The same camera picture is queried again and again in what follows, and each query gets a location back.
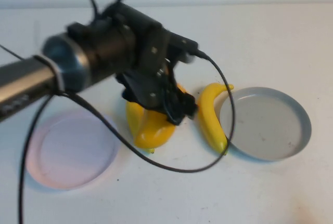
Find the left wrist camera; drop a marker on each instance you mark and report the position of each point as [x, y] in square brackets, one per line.
[184, 43]

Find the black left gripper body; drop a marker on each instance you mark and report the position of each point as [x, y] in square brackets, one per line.
[148, 78]

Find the pink round plate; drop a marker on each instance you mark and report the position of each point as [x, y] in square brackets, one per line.
[72, 156]

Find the orange-tipped yellow mango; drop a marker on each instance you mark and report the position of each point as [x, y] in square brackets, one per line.
[181, 89]

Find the plain yellow mango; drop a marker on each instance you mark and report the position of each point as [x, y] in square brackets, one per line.
[153, 135]

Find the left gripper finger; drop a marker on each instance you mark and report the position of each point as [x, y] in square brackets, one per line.
[190, 105]
[175, 117]

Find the yellow plastic banana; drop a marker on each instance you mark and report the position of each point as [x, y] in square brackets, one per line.
[132, 120]
[208, 120]

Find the grey round plate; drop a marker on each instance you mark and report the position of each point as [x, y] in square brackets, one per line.
[265, 128]

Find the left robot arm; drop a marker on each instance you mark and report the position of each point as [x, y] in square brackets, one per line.
[26, 78]

